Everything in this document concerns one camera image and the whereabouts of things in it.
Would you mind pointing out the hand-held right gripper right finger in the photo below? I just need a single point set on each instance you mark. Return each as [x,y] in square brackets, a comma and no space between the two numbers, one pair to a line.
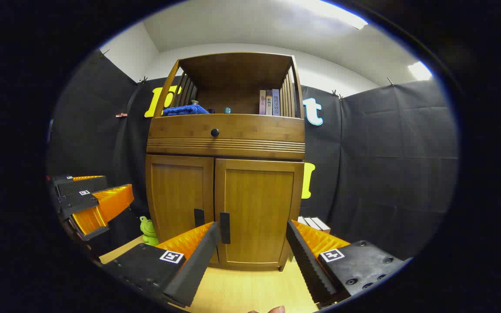
[307,265]

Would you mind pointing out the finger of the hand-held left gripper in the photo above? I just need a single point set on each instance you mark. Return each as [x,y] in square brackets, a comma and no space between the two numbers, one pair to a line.
[83,186]
[107,204]

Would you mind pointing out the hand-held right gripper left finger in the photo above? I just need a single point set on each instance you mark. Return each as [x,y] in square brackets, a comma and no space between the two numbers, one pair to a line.
[198,265]

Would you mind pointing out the wooden shoe cabinet door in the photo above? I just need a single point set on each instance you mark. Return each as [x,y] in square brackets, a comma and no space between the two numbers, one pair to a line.
[259,204]
[176,191]

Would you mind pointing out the wooden double-door shoe cabinet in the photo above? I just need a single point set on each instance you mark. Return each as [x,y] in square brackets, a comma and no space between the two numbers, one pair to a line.
[226,143]

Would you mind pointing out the wooden cabinet drawer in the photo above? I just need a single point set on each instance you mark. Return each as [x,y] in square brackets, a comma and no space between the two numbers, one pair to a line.
[255,134]

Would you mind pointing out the green frog toy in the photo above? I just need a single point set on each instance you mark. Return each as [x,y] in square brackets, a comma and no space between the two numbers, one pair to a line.
[149,230]

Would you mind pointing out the blue towel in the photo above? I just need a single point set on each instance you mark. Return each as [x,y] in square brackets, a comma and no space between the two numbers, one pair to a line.
[185,110]

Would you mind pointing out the black round drawer knob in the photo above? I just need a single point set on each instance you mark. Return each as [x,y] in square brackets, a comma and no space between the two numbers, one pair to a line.
[215,132]

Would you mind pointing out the black backdrop cloth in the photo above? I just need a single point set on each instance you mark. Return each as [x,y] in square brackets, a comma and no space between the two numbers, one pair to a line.
[385,152]

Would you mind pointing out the pale pink book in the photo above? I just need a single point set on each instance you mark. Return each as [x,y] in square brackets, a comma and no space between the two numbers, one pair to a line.
[262,103]

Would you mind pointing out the ceiling light panel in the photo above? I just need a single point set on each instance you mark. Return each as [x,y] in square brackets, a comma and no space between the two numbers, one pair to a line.
[420,71]

